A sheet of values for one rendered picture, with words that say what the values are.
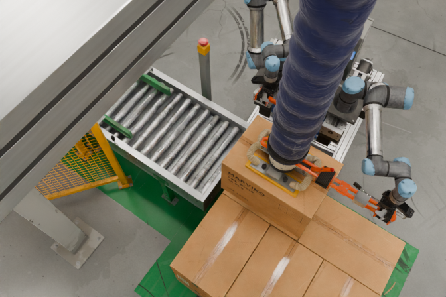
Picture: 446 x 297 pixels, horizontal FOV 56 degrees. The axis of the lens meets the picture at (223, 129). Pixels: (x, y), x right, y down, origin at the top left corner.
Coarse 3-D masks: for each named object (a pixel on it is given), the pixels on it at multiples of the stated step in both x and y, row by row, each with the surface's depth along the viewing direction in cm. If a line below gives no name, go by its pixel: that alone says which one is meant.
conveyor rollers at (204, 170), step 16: (128, 96) 334; (176, 96) 331; (112, 112) 326; (176, 112) 324; (192, 112) 323; (208, 112) 324; (112, 128) 320; (176, 128) 317; (192, 128) 317; (208, 128) 317; (224, 128) 317; (192, 144) 310; (208, 144) 310; (224, 144) 310; (208, 160) 304
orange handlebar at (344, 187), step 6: (264, 138) 237; (264, 144) 235; (306, 162) 230; (306, 168) 228; (312, 174) 227; (336, 180) 225; (342, 180) 225; (336, 186) 224; (342, 186) 223; (348, 186) 223; (342, 192) 222; (354, 192) 223; (378, 204) 219; (372, 210) 218; (396, 216) 217
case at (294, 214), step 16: (256, 128) 256; (240, 144) 251; (224, 160) 245; (240, 160) 246; (336, 160) 246; (224, 176) 260; (240, 176) 244; (256, 176) 241; (304, 176) 241; (336, 176) 242; (240, 192) 264; (256, 192) 248; (272, 192) 236; (304, 192) 236; (320, 192) 237; (256, 208) 269; (272, 208) 252; (288, 208) 237; (304, 208) 232; (288, 224) 257; (304, 224) 241
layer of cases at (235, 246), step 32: (224, 192) 292; (224, 224) 282; (256, 224) 282; (320, 224) 282; (352, 224) 282; (192, 256) 271; (224, 256) 271; (256, 256) 271; (288, 256) 271; (320, 256) 272; (352, 256) 271; (384, 256) 271; (192, 288) 296; (224, 288) 262; (256, 288) 262; (288, 288) 262; (320, 288) 262; (352, 288) 262
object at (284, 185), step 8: (248, 160) 244; (264, 160) 244; (248, 168) 243; (256, 168) 241; (264, 168) 239; (264, 176) 239; (288, 176) 238; (280, 184) 237; (288, 184) 236; (288, 192) 235; (296, 192) 234
